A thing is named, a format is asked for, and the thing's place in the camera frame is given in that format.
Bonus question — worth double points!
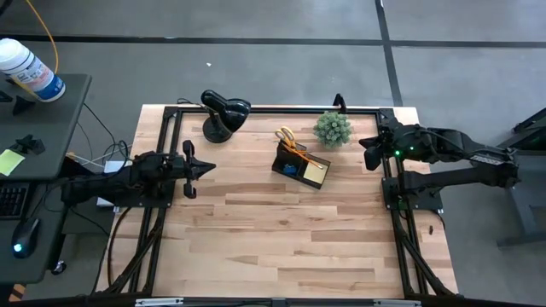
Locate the thick black cable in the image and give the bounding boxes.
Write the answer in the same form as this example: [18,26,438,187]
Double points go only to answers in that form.
[106,206,134,287]

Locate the black keyboard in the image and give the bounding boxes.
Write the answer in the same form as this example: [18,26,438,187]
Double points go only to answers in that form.
[0,182,31,221]

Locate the black desk lamp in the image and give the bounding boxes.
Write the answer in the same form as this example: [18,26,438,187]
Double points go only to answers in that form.
[200,89,253,145]

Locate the dark grey metal cart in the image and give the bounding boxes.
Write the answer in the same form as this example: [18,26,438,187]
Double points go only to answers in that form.
[468,106,546,248]

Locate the white box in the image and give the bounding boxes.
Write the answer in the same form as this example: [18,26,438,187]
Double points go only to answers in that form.
[96,159,131,208]

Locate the black crossbar with silver brackets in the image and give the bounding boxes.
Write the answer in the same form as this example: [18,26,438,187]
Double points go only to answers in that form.
[8,293,546,307]

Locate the black computer mouse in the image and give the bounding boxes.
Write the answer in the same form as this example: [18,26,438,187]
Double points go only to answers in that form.
[10,217,41,259]

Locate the green sticky note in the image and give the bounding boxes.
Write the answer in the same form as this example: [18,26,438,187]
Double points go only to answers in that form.
[0,148,26,177]

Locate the black mesh desk organizer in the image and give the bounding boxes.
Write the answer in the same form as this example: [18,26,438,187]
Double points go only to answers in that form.
[270,136,332,190]

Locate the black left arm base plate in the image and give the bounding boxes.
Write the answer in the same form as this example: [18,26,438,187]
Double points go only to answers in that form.
[113,174,177,209]

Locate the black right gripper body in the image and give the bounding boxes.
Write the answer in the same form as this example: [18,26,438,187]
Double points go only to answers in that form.
[364,121,398,171]

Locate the black side desk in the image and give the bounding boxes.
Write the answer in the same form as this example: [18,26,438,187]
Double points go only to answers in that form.
[0,72,93,182]

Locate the black aluminium table frame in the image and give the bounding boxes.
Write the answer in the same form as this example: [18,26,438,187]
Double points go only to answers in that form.
[94,105,460,299]

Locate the small black mount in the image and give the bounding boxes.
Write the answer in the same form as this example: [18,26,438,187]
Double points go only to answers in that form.
[332,92,348,114]

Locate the yellow handled scissors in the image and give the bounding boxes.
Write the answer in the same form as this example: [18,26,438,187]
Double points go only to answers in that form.
[274,125,308,157]

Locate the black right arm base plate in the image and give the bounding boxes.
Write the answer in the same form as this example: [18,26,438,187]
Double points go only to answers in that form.
[381,176,452,211]

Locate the green artificial plant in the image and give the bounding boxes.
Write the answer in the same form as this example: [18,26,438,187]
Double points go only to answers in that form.
[313,110,353,149]

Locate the black keyboard shelf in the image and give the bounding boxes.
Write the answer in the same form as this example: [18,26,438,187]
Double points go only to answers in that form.
[0,177,76,286]

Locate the white wipes canister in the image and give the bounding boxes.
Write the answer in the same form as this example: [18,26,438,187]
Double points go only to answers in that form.
[0,37,67,103]

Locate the small black plastic part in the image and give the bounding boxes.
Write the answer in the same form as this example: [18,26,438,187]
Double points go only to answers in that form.
[9,134,46,155]

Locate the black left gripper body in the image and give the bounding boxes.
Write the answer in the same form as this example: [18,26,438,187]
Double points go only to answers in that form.
[168,139,201,200]

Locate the white cable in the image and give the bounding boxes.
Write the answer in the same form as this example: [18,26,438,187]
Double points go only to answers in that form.
[67,140,133,168]

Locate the yellow sticky note pad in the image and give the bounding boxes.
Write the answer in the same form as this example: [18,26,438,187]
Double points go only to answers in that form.
[303,162,328,185]

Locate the yellow cable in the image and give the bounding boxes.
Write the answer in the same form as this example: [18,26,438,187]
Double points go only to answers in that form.
[8,0,60,101]

